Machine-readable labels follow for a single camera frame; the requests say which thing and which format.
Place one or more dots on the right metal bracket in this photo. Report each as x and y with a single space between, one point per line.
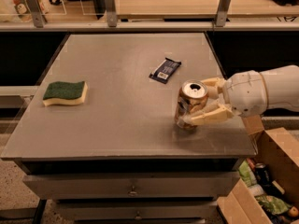
221 14

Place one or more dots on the grey drawer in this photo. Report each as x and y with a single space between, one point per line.
135 210
128 185

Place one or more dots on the lower grey drawer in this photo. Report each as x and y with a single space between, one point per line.
135 210

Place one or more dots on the green and yellow sponge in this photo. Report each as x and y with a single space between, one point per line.
65 93

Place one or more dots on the orange soda can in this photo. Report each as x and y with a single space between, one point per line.
192 96

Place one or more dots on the metal bracket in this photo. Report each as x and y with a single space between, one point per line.
221 14
112 18
36 12

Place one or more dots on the upper grey drawer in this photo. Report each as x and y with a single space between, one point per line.
128 185

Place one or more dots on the black can in box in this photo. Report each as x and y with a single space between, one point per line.
262 174

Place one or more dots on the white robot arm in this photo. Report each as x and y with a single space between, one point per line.
282 87

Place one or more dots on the middle metal bracket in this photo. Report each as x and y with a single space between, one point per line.
112 18

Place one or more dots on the cardboard box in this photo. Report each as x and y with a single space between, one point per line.
268 193

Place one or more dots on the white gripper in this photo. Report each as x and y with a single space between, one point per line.
246 92

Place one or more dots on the blue rxbar blueberry wrapper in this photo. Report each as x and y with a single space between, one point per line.
165 70

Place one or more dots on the green snack bag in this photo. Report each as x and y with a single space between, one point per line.
273 205

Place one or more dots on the left metal bracket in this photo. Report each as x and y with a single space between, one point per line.
36 12

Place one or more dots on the white bag with labels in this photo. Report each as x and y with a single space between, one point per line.
14 11

